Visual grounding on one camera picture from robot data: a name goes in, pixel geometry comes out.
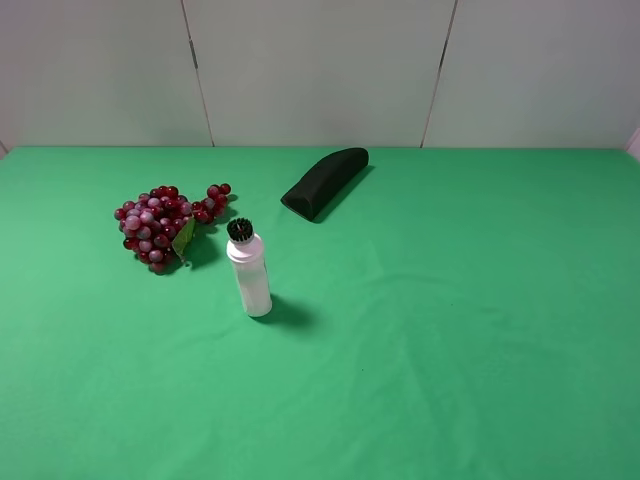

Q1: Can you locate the red artificial grape bunch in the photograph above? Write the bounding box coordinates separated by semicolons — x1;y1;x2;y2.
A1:
113;183;232;275

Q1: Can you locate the green tablecloth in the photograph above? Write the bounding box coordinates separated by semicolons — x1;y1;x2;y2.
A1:
1;147;639;479

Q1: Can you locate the white bottle with brush cap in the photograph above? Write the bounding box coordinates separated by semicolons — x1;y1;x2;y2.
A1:
226;218;272;317

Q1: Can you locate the black foam wrist rest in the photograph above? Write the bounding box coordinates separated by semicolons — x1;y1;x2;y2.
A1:
280;147;369;222

